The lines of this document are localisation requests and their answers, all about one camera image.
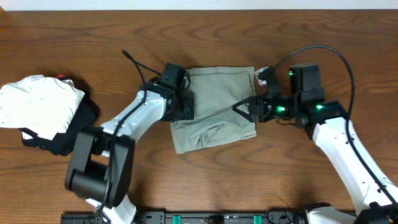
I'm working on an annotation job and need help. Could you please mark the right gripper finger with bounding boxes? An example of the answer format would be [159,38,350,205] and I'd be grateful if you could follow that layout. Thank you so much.
[233,95,257,108]
[233,104,257,122]

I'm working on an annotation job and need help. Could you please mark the khaki green shorts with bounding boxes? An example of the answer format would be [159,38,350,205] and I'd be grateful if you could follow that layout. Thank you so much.
[170,67,257,154]

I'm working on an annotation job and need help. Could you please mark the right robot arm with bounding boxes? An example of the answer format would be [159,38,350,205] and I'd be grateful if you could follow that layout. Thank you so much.
[233,63,397,223]

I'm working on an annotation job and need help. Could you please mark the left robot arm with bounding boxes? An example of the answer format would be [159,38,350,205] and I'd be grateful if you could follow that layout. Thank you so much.
[60,63,194,223]

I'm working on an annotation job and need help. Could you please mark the black folded garment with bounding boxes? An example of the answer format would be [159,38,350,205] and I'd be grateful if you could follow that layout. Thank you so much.
[19,76,100,156]

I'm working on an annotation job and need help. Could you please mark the red item behind pile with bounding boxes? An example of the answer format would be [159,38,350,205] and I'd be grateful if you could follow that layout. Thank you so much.
[56,74,65,80]

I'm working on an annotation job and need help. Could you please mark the white folded garment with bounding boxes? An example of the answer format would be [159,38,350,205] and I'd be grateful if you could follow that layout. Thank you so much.
[1,75,85,140]

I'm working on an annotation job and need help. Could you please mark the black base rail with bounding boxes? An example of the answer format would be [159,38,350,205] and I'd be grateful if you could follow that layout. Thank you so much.
[60,203,358,224]

